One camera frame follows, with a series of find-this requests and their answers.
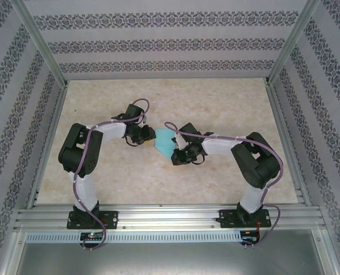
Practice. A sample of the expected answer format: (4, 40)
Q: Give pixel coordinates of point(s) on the aluminium frame post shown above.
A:
(294, 43)
(41, 43)

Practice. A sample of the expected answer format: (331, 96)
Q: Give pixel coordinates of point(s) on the aluminium table side rail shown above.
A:
(57, 114)
(281, 114)

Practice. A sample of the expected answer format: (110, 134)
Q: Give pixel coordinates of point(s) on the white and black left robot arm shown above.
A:
(85, 194)

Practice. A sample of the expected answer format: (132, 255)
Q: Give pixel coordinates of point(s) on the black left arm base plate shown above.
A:
(111, 219)

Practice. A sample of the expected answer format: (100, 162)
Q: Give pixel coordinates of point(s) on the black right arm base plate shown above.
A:
(225, 219)

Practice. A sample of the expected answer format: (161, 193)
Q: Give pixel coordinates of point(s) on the aluminium mounting rail beam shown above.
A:
(170, 216)

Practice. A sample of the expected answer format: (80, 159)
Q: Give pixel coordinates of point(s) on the teal paper sheet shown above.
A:
(162, 140)

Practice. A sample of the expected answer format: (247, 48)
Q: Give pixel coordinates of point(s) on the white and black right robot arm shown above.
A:
(251, 199)

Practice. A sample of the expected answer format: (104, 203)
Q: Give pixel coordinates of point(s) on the grey sheet metal tray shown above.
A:
(170, 260)

